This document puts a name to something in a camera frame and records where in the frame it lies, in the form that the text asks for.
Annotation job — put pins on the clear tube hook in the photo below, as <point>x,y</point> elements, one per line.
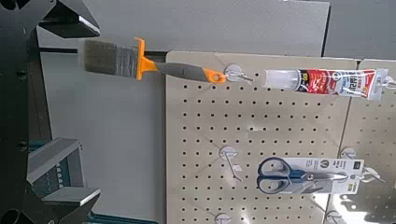
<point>390,83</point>

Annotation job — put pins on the beige pegboard panel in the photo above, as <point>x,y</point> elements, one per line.
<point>280,124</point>
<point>373,130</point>

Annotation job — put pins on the grey teal plastic crate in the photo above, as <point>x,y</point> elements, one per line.
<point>53,155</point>

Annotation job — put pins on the grey backing panel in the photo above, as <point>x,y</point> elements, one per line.
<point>109,140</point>

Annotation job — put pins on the blue scissors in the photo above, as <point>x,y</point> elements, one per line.
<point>295,178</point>

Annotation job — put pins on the red white sealant tube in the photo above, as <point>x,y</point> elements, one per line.
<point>327,82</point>

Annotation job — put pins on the orange grey paintbrush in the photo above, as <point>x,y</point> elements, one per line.
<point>180,70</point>

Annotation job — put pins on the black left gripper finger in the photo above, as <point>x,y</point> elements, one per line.
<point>71,199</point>
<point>74,26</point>

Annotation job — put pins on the clear wrench hook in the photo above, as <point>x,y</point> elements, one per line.
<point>333,216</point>

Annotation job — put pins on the clear paintbrush hook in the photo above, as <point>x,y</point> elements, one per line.
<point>233,72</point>

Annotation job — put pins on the clear scissors hook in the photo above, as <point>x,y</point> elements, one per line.
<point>347,153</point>

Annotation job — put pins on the clear empty hook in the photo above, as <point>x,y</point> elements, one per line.
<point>222,218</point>
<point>227,153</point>

